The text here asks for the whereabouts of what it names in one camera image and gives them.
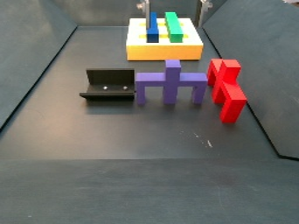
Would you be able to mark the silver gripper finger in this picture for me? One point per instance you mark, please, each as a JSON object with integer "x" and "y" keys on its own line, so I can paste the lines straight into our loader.
{"x": 205, "y": 5}
{"x": 144, "y": 6}

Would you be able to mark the purple m-shaped block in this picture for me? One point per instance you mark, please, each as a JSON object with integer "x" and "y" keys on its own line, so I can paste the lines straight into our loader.
{"x": 170, "y": 80}

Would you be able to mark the yellow slotted board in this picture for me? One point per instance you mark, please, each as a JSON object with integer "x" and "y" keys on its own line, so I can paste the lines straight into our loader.
{"x": 164, "y": 50}

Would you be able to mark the green block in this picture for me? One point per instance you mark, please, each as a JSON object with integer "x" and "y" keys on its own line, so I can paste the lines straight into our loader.
{"x": 173, "y": 28}

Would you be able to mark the blue block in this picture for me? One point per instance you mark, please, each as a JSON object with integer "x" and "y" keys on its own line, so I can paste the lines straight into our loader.
{"x": 152, "y": 31}

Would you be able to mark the red block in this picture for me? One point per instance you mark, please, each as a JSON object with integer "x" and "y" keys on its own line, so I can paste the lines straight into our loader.
{"x": 225, "y": 93}

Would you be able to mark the black angle bracket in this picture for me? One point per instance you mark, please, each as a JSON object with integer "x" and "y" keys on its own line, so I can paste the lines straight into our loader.
{"x": 109, "y": 83}

